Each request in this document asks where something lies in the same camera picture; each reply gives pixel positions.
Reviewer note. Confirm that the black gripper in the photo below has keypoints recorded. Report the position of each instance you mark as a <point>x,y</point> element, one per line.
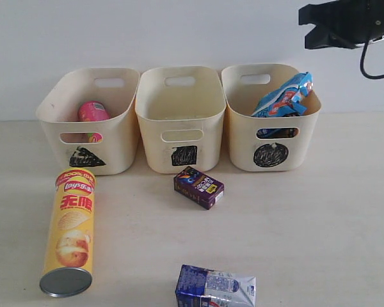
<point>352,24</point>

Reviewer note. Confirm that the blue noodle packet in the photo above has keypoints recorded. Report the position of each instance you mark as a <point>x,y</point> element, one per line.
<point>286,101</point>

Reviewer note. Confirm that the pink chips can yellow lid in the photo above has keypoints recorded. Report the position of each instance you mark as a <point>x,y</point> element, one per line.
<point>93,111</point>

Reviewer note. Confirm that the yellow Lay's chips can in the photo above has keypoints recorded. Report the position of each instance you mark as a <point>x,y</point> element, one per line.
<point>68,263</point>

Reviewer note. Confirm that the cream bin with circle mark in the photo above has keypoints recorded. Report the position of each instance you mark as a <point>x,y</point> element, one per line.
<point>264,144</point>

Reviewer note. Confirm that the cream bin with square mark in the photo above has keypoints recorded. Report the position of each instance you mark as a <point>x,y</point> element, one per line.
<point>180,112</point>

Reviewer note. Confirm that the purple juice box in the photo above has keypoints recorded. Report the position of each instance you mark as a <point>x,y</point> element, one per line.
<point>198,187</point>

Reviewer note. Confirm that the cream bin with triangle mark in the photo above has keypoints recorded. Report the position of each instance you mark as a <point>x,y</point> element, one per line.
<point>105,147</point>

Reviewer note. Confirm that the blue white milk carton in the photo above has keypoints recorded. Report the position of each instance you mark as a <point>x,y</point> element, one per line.
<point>197,287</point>

